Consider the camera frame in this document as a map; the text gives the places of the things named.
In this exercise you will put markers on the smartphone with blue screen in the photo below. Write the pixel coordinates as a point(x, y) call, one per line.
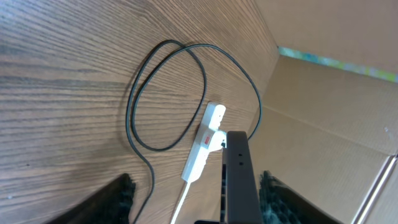
point(239, 200)

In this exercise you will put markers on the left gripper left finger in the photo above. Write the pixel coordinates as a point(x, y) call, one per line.
point(111, 204)

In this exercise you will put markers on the white power strip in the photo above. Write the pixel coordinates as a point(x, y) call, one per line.
point(199, 152)

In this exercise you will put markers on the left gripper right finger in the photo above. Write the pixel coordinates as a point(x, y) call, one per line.
point(280, 204)

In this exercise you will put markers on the white charger plug adapter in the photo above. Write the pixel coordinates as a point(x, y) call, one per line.
point(217, 141)

